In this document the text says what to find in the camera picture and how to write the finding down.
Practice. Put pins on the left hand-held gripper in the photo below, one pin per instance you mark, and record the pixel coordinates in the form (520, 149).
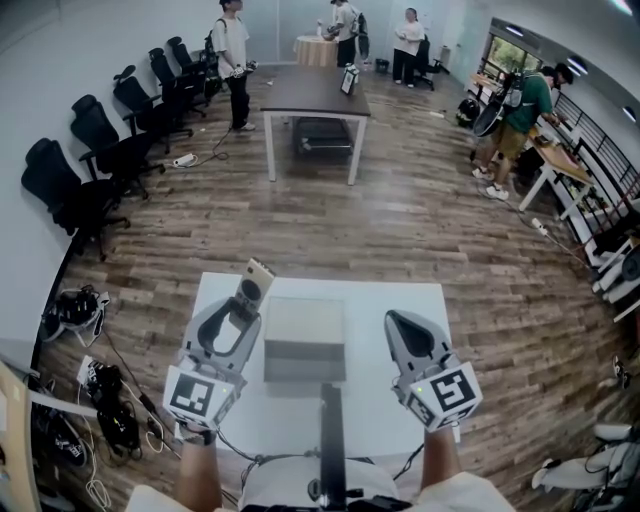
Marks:
(192, 395)

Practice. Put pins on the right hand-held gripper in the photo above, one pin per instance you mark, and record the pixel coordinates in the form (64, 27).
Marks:
(450, 395)

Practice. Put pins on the small remote-like device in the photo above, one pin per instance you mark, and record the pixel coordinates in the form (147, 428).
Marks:
(255, 280)

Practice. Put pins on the clear plastic box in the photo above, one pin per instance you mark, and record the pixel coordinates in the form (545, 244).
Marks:
(305, 320)

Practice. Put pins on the person's left forearm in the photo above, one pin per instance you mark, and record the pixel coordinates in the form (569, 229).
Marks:
(200, 475)

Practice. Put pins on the person's right forearm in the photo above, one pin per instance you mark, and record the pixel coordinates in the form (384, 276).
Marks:
(440, 460)

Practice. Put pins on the black chest-mounted screen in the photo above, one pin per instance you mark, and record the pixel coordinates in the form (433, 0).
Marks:
(332, 435)

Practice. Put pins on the person's white shirt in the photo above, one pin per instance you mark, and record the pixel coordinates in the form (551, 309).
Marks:
(280, 480)

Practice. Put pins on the white power strip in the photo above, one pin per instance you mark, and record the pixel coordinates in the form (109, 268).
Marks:
(539, 226)
(184, 161)

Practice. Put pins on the black equipment case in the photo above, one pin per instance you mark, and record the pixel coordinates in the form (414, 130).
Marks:
(322, 135)

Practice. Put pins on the black office chair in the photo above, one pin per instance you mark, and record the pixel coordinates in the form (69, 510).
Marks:
(135, 97)
(179, 50)
(162, 65)
(95, 125)
(427, 55)
(55, 185)

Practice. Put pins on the wooden desk with white legs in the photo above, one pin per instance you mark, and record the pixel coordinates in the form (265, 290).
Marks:
(560, 160)

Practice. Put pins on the black bag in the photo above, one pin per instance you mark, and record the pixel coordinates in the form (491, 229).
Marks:
(469, 111)

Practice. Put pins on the dark table with white legs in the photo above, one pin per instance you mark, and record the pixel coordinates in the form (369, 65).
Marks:
(310, 92)

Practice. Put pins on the black metal railing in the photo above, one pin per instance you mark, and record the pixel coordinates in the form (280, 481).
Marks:
(607, 145)

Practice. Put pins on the black waste bin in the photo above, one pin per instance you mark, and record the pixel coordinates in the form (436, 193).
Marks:
(383, 66)

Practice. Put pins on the round table with cloth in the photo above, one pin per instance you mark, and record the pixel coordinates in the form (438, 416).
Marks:
(312, 52)

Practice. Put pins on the black pendant lamp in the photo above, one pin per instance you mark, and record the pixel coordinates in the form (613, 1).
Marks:
(514, 30)
(630, 114)
(577, 65)

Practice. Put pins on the small standing picture frame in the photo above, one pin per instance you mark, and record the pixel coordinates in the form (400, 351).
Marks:
(348, 82)

